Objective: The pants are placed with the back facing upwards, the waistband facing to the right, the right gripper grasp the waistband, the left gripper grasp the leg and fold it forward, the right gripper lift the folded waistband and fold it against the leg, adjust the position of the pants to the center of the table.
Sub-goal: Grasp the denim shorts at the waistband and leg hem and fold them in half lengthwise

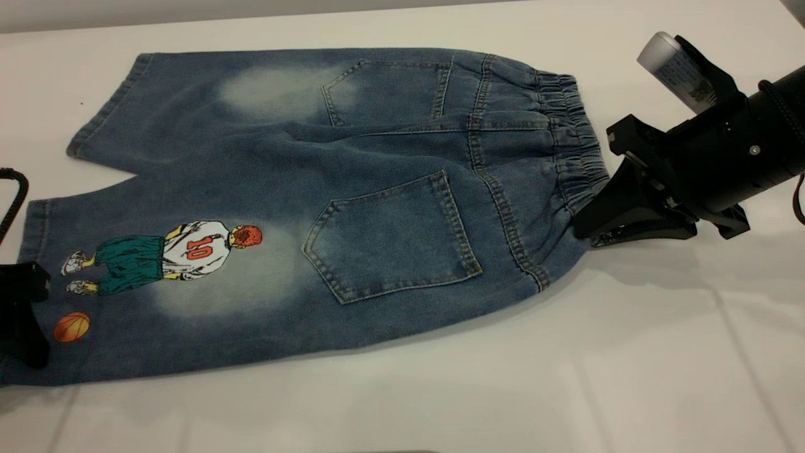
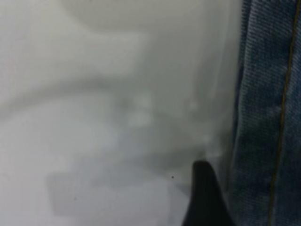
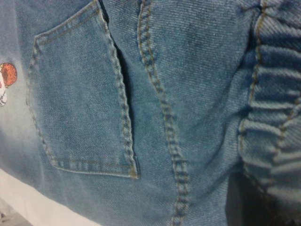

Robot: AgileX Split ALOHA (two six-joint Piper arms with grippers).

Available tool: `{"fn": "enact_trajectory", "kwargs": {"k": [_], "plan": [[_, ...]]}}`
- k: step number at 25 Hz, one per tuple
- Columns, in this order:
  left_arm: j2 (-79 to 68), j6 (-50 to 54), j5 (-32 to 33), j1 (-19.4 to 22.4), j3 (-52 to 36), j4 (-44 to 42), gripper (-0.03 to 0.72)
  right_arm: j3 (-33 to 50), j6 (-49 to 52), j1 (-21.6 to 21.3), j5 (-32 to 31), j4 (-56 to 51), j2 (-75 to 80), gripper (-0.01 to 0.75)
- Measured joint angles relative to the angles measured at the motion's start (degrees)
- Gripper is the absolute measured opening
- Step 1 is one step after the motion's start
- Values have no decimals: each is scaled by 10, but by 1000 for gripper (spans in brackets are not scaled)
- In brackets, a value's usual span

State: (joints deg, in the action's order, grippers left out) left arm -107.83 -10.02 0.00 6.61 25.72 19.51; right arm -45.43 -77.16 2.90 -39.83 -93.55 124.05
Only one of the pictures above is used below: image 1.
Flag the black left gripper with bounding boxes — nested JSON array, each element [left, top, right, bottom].
[[0, 261, 51, 370]]

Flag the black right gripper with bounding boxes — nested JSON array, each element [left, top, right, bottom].
[[572, 94, 765, 248]]

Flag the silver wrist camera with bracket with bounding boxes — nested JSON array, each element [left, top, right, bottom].
[[636, 30, 738, 117]]

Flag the blue denim shorts with print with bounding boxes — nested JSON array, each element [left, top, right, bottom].
[[0, 47, 611, 386]]

